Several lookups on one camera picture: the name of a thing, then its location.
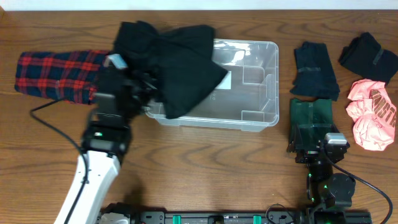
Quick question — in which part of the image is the dark green garment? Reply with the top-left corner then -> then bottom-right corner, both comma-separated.
289,98 -> 334,147

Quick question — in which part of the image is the pink shirt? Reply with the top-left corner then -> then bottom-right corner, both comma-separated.
346,79 -> 397,151

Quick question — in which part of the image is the dark navy garment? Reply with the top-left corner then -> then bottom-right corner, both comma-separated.
290,42 -> 340,101

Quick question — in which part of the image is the black shirt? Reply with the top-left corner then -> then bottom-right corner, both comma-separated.
113,21 -> 227,119

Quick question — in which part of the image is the red navy plaid shirt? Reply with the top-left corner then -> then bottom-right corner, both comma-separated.
14,50 -> 109,105

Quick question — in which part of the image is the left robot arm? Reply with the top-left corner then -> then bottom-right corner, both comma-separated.
55,65 -> 157,223

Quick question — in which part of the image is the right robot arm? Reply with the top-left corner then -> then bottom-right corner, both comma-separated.
287,124 -> 356,223

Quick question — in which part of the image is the clear plastic storage bin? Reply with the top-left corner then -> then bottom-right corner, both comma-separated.
146,39 -> 279,132

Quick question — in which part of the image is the black folded garment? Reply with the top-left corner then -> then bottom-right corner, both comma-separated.
338,32 -> 397,85

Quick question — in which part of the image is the white label in bin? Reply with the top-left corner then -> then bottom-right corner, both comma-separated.
216,71 -> 232,90

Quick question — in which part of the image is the black mounting rail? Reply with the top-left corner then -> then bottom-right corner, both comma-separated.
99,211 -> 373,224

